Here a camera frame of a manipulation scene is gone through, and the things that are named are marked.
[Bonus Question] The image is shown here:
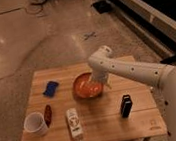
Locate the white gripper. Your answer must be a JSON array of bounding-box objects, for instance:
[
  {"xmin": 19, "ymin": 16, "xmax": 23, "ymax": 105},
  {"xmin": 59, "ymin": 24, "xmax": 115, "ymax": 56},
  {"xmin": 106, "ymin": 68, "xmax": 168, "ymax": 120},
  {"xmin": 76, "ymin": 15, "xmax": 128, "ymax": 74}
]
[{"xmin": 90, "ymin": 71, "xmax": 112, "ymax": 90}]

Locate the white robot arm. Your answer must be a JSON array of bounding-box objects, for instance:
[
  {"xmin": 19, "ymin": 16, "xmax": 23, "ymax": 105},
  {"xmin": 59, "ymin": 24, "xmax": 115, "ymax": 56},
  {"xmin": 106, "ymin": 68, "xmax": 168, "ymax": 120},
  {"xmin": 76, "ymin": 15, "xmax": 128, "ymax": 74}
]
[{"xmin": 87, "ymin": 46, "xmax": 176, "ymax": 141}]

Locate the black whiteboard eraser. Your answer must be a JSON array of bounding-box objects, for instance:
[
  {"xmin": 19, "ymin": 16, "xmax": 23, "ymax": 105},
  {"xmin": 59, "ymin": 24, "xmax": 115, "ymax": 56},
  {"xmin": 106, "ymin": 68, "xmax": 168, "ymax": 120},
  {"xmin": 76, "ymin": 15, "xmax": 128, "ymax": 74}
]
[{"xmin": 120, "ymin": 95, "xmax": 133, "ymax": 118}]

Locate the orange bowl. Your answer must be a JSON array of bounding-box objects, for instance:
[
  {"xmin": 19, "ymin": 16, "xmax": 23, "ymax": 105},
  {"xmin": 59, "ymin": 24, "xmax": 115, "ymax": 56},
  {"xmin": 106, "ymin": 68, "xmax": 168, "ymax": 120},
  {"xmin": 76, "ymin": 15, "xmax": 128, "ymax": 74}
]
[{"xmin": 72, "ymin": 72, "xmax": 104, "ymax": 99}]

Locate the wooden table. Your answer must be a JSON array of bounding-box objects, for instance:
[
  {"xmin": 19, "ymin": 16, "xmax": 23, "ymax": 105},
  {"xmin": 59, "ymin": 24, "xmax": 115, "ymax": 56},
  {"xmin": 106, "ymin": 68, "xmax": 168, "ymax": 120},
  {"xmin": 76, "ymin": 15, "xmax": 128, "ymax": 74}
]
[{"xmin": 21, "ymin": 64, "xmax": 168, "ymax": 141}]

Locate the white bottle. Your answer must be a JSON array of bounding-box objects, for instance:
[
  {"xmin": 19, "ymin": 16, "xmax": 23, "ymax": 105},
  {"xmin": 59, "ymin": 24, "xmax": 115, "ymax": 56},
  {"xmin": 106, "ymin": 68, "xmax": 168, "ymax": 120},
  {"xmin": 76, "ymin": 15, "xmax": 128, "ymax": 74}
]
[{"xmin": 66, "ymin": 108, "xmax": 84, "ymax": 141}]

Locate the blue sponge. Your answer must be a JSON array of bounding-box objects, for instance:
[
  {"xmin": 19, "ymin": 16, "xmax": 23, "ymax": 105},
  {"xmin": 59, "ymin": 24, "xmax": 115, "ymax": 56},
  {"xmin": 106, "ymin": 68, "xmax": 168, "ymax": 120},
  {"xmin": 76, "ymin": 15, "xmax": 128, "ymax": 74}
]
[{"xmin": 43, "ymin": 81, "xmax": 59, "ymax": 98}]

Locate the black floor mat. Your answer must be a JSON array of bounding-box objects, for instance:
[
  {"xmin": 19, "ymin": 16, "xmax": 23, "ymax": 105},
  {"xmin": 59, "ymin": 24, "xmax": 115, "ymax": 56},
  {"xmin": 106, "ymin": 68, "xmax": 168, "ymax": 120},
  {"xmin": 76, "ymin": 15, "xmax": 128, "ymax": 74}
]
[{"xmin": 92, "ymin": 0, "xmax": 112, "ymax": 14}]

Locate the white cup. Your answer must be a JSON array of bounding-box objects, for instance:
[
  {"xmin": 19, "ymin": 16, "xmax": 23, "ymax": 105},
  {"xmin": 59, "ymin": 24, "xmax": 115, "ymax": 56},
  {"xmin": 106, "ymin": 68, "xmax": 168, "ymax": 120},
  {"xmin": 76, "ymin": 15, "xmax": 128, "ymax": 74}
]
[{"xmin": 24, "ymin": 112, "xmax": 49, "ymax": 136}]

